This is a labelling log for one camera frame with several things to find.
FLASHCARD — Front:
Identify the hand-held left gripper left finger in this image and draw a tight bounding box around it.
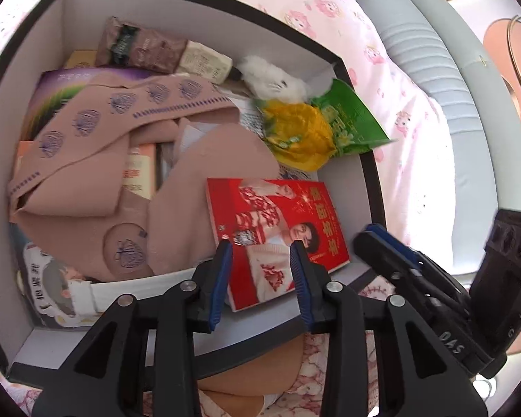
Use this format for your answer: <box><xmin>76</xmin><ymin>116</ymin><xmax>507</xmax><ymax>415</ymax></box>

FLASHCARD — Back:
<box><xmin>30</xmin><ymin>239</ymin><xmax>234</xmax><ymax>417</ymax></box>

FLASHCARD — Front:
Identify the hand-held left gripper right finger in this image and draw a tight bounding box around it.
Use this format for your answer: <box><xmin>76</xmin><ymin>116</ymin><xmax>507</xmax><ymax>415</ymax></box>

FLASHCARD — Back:
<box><xmin>289</xmin><ymin>241</ymin><xmax>489</xmax><ymax>417</ymax></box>

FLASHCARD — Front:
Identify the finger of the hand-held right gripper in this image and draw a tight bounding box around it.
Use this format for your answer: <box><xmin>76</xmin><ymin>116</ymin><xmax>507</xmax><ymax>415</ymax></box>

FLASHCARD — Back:
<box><xmin>366</xmin><ymin>223</ymin><xmax>470</xmax><ymax>310</ymax></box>
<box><xmin>353</xmin><ymin>230</ymin><xmax>470</xmax><ymax>336</ymax></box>

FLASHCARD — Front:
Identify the red booklet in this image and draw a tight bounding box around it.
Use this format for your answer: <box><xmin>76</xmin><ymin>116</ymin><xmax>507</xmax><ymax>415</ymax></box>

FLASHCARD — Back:
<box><xmin>205</xmin><ymin>178</ymin><xmax>350</xmax><ymax>312</ymax></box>

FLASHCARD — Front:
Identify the beige printed cloth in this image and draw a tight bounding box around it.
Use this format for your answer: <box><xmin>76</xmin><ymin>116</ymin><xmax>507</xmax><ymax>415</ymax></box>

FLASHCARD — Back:
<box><xmin>8</xmin><ymin>72</ymin><xmax>281</xmax><ymax>283</ymax></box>

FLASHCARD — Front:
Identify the yellow green snack packet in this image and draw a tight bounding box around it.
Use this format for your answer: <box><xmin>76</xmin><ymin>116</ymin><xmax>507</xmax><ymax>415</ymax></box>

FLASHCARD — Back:
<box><xmin>254</xmin><ymin>79</ymin><xmax>398</xmax><ymax>173</ymax></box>

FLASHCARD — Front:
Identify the round sticker packet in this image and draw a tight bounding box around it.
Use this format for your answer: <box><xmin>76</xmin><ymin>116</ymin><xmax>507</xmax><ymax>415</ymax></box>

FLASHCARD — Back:
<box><xmin>9</xmin><ymin>226</ymin><xmax>105</xmax><ymax>328</ymax></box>

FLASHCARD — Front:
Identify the white plush toy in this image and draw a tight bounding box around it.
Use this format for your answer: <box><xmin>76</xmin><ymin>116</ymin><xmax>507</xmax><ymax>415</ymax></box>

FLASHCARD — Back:
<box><xmin>235</xmin><ymin>55</ymin><xmax>309</xmax><ymax>101</ymax></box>

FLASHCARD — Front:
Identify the brown sachet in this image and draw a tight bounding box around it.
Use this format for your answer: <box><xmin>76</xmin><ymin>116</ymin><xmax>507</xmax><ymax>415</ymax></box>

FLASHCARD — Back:
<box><xmin>96</xmin><ymin>16</ymin><xmax>188</xmax><ymax>74</ymax></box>

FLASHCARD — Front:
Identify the black storage box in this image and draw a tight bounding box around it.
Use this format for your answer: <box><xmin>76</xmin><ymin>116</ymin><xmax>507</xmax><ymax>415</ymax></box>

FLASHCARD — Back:
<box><xmin>0</xmin><ymin>0</ymin><xmax>385</xmax><ymax>383</ymax></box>

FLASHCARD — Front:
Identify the pink printed blanket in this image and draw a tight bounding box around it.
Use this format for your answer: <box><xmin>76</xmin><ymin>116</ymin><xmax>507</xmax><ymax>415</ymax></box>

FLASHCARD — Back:
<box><xmin>0</xmin><ymin>0</ymin><xmax>461</xmax><ymax>279</ymax></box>

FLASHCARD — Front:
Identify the grey padded chair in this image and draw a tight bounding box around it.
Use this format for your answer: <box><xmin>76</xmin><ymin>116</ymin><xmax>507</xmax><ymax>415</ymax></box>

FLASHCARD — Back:
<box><xmin>349</xmin><ymin>0</ymin><xmax>521</xmax><ymax>279</ymax></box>

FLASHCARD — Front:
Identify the cream small packet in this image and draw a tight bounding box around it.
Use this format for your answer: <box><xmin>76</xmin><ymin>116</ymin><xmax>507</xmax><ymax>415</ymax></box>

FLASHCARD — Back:
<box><xmin>176</xmin><ymin>40</ymin><xmax>234</xmax><ymax>84</ymax></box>

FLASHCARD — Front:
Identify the purple booklet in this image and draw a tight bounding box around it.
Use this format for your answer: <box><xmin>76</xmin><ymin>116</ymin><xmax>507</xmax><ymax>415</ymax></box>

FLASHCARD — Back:
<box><xmin>21</xmin><ymin>69</ymin><xmax>152</xmax><ymax>140</ymax></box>

